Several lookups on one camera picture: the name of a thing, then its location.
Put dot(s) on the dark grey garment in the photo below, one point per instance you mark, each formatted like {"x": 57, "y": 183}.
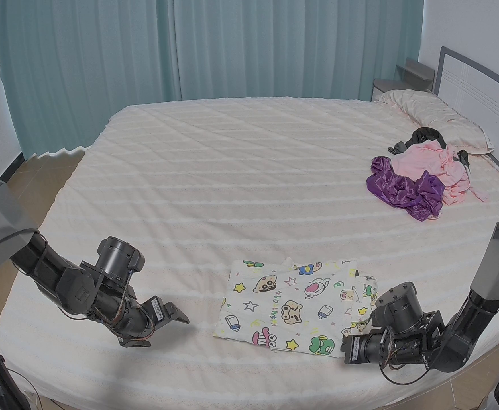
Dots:
{"x": 429, "y": 134}

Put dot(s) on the cream pillow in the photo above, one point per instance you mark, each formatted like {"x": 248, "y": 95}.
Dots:
{"x": 441, "y": 109}

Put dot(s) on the purple satin garment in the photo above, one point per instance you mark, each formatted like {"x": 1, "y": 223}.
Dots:
{"x": 399, "y": 186}

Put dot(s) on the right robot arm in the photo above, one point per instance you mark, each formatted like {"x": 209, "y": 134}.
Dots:
{"x": 459, "y": 327}

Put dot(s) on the grey bedside table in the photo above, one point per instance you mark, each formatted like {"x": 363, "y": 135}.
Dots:
{"x": 416, "y": 73}

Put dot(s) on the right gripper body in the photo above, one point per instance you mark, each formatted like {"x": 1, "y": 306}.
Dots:
{"x": 371, "y": 348}

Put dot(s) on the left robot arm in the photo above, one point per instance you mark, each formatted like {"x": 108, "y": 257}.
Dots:
{"x": 52, "y": 271}

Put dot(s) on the bed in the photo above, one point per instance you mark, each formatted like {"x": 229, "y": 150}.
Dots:
{"x": 232, "y": 177}

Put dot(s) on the white printed pyjama top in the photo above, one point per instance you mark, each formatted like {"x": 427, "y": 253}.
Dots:
{"x": 292, "y": 310}

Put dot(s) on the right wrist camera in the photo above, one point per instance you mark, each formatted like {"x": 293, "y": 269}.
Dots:
{"x": 353, "y": 349}

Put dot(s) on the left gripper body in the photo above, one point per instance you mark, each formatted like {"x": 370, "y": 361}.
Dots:
{"x": 136, "y": 323}

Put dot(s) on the pink garment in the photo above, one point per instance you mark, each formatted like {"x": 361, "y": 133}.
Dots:
{"x": 424, "y": 160}

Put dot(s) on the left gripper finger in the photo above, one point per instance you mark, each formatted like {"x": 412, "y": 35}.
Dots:
{"x": 134, "y": 343}
{"x": 176, "y": 313}

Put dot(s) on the blue-green curtain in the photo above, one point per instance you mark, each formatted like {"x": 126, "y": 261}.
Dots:
{"x": 296, "y": 36}
{"x": 87, "y": 58}

